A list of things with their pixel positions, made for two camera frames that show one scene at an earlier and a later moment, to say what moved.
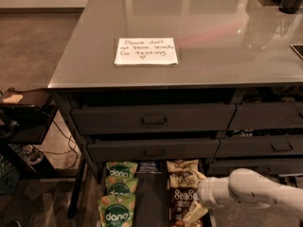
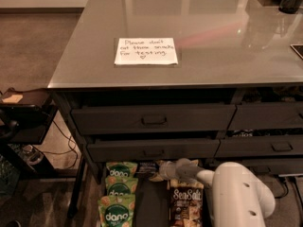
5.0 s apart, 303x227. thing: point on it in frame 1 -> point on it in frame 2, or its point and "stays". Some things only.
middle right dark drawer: (264, 146) stays
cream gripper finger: (198, 175) -> (162, 163)
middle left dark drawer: (152, 149) stays
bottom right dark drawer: (271, 166) stays
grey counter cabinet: (183, 74) stays
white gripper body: (207, 190) -> (182, 170)
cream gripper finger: (195, 212) -> (155, 178)
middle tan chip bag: (188, 180) stays
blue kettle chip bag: (149, 167) stays
